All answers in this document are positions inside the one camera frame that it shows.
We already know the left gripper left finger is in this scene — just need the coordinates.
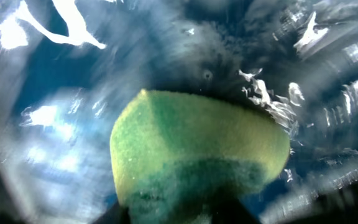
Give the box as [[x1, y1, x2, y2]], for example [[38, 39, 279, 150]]
[[92, 202, 129, 224]]

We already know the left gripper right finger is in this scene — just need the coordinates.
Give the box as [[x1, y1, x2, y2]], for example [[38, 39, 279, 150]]
[[210, 197, 260, 224]]

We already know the black tray with blue water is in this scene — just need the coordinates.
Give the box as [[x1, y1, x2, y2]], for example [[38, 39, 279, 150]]
[[0, 1, 358, 223]]

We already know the green yellow sponge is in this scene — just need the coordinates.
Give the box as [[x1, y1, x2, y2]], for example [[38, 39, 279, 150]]
[[109, 90, 290, 223]]

